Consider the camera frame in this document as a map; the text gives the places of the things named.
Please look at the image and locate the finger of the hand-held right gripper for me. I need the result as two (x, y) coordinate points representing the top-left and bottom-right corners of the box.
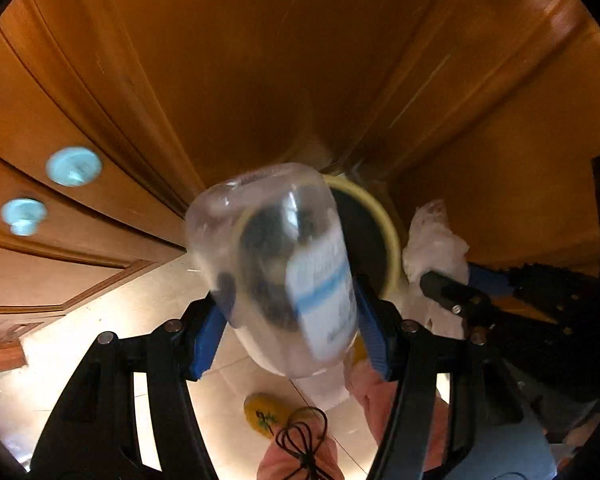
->
(467, 262), (600, 326)
(420, 271), (494, 331)

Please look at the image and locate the yellow slipper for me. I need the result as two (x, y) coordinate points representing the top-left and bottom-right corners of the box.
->
(243, 392), (301, 441)

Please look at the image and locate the person's blue-grey garment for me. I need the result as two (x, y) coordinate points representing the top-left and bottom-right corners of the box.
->
(472, 385), (558, 480)

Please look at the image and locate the clear plastic bottle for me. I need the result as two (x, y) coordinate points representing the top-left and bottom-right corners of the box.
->
(184, 162), (358, 378)

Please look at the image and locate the round trash bin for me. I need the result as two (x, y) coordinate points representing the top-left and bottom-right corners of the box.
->
(235, 174), (406, 409)

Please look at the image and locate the white paper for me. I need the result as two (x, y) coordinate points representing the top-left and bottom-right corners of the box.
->
(402, 199), (471, 341)

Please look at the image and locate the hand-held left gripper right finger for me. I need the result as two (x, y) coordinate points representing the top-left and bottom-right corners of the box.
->
(354, 274), (526, 480)

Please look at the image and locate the black cable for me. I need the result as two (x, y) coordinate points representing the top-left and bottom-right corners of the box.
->
(275, 406), (331, 480)

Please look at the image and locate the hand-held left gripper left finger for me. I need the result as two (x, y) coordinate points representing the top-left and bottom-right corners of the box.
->
(30, 292), (229, 480)

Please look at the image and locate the round metal cabinet knob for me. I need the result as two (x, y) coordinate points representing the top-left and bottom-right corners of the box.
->
(46, 146), (103, 188)
(1, 198), (47, 237)

